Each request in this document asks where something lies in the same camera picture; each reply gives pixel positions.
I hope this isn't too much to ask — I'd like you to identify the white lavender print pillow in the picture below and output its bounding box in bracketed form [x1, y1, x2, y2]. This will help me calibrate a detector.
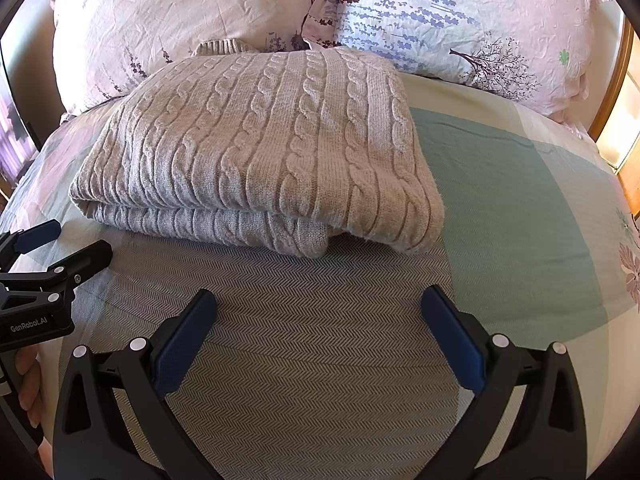
[301, 0, 610, 124]

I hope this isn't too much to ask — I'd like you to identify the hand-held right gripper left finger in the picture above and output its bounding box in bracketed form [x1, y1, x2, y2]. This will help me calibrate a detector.
[52, 288, 219, 480]

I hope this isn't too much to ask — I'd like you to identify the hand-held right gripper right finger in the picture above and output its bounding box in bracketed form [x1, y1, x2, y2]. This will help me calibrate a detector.
[421, 284, 587, 480]

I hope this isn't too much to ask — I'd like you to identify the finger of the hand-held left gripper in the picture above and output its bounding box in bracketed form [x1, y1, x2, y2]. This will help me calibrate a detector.
[0, 240, 114, 315]
[0, 219, 62, 283]

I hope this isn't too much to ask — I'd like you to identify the pink floral pillow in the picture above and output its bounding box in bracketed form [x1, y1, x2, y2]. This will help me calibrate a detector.
[49, 0, 322, 117]

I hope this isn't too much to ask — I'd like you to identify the patchwork bed sheet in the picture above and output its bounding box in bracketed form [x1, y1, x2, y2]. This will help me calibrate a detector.
[0, 74, 640, 480]

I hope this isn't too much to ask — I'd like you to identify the person's left hand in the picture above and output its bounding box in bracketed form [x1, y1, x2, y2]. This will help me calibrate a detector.
[15, 346, 47, 431]

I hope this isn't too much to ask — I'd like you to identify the wooden headboard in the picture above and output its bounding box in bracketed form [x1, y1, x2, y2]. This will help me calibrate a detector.
[586, 7, 640, 203]

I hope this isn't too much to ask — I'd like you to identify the purple cloth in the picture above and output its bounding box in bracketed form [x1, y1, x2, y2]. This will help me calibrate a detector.
[0, 82, 42, 188]

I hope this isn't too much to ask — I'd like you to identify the beige cable-knit sweater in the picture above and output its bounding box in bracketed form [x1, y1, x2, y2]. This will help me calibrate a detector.
[69, 39, 447, 259]

